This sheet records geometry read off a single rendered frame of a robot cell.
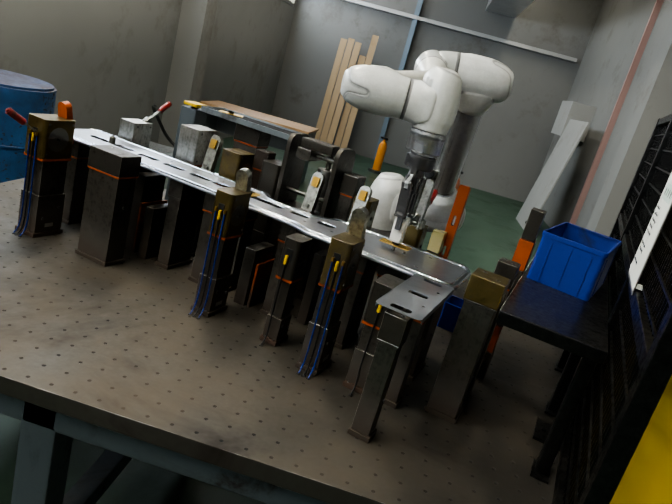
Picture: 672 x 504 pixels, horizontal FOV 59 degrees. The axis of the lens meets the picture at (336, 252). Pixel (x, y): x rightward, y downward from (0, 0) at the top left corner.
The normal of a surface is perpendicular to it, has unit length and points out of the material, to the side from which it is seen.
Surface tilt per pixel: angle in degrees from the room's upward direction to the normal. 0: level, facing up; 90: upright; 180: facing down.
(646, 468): 90
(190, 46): 90
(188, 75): 90
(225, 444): 0
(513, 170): 90
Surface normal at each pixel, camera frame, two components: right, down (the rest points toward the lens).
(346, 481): 0.26, -0.92
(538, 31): -0.15, 0.26
